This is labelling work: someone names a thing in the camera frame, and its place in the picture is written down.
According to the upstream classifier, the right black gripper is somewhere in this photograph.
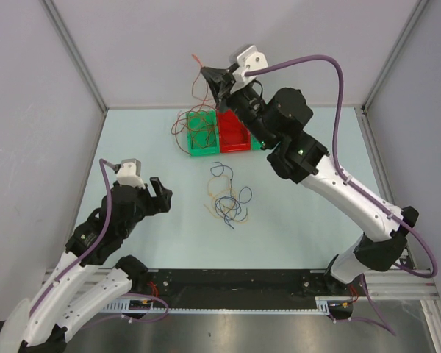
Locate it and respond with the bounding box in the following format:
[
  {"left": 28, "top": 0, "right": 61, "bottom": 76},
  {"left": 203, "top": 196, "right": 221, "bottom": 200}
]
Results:
[{"left": 201, "top": 66, "right": 276, "bottom": 149}]

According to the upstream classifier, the bright orange-red wire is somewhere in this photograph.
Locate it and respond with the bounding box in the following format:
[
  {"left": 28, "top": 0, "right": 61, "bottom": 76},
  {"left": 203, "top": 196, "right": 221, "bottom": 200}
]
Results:
[{"left": 190, "top": 54, "right": 216, "bottom": 106}]

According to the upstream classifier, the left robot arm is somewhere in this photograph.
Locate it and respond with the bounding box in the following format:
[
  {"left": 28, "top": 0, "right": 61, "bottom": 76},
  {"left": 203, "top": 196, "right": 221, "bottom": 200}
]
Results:
[{"left": 0, "top": 177, "right": 173, "bottom": 352}]

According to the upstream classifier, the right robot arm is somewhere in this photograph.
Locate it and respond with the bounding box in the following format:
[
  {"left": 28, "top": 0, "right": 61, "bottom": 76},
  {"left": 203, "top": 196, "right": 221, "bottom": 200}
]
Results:
[{"left": 201, "top": 67, "right": 418, "bottom": 295}]

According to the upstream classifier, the red bin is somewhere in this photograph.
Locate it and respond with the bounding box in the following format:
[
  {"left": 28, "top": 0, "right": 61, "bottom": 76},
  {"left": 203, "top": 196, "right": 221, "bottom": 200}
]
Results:
[{"left": 216, "top": 110, "right": 251, "bottom": 154}]

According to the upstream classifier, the left green bin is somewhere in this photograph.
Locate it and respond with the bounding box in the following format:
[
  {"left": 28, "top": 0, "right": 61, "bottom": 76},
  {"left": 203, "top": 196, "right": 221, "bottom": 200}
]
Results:
[{"left": 187, "top": 110, "right": 221, "bottom": 157}]

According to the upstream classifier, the green bin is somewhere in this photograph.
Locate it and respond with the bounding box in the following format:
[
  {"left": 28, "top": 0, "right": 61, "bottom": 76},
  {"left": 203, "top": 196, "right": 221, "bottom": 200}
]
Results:
[
  {"left": 187, "top": 110, "right": 221, "bottom": 157},
  {"left": 248, "top": 130, "right": 263, "bottom": 151}
]

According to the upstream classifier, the right green bin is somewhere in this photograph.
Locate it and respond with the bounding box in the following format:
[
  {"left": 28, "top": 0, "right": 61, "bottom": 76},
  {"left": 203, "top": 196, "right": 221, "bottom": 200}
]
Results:
[{"left": 248, "top": 130, "right": 263, "bottom": 151}]

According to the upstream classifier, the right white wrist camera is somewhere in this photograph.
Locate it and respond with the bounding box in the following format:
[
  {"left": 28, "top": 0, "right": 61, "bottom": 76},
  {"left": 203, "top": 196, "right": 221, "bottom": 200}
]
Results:
[{"left": 229, "top": 44, "right": 268, "bottom": 92}]

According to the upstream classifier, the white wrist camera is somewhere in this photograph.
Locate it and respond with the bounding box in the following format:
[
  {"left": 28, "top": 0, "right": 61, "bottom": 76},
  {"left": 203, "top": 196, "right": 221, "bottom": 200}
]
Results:
[
  {"left": 229, "top": 44, "right": 268, "bottom": 92},
  {"left": 115, "top": 158, "right": 146, "bottom": 189}
]

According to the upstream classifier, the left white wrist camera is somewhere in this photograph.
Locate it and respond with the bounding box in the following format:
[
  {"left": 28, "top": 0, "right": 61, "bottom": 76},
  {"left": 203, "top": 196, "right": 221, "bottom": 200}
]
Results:
[{"left": 115, "top": 158, "right": 146, "bottom": 189}]

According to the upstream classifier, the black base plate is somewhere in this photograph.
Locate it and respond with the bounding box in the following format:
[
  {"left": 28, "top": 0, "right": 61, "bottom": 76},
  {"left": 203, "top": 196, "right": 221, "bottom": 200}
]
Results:
[{"left": 105, "top": 268, "right": 369, "bottom": 310}]

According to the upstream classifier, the grey slotted cable duct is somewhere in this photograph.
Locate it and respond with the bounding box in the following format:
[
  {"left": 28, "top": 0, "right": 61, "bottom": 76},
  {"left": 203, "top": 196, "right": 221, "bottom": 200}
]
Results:
[{"left": 100, "top": 299, "right": 330, "bottom": 315}]

